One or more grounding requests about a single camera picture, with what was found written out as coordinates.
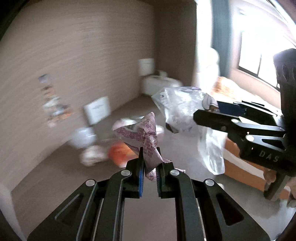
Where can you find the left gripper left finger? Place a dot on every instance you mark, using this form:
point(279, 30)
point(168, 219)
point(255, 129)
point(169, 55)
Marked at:
point(94, 211)

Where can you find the white wall outlet plate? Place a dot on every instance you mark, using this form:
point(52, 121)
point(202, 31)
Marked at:
point(146, 66)

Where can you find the white crumpled plastic trash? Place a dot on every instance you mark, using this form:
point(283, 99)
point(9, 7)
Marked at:
point(83, 138)

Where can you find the window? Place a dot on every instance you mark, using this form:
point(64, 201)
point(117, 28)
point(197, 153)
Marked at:
point(260, 39)

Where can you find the clear plastic bag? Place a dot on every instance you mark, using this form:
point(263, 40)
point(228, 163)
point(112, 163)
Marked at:
point(177, 105)

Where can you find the orange snack bag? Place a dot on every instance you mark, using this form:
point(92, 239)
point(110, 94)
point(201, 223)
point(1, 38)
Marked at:
point(119, 153)

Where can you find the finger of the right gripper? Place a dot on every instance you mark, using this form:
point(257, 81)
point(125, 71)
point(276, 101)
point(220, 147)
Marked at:
point(252, 111)
point(237, 130)

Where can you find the white appliance on floor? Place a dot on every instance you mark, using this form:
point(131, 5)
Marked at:
point(151, 84)

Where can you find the colourful wall sticker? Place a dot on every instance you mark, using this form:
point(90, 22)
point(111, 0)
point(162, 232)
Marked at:
point(54, 109)

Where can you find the white paper wrapper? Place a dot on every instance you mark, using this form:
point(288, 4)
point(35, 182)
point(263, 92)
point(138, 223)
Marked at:
point(92, 155)

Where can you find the dark curtain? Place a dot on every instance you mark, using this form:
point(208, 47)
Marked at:
point(221, 38)

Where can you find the white box against wall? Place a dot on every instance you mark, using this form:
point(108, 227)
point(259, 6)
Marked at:
point(97, 110)

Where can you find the pink printed wrapper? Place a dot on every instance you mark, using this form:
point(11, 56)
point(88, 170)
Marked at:
point(143, 134)

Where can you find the orange bed with white fringe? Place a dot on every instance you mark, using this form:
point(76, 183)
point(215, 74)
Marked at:
point(250, 173)

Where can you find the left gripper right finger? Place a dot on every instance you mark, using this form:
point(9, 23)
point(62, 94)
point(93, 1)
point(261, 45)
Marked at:
point(204, 211)

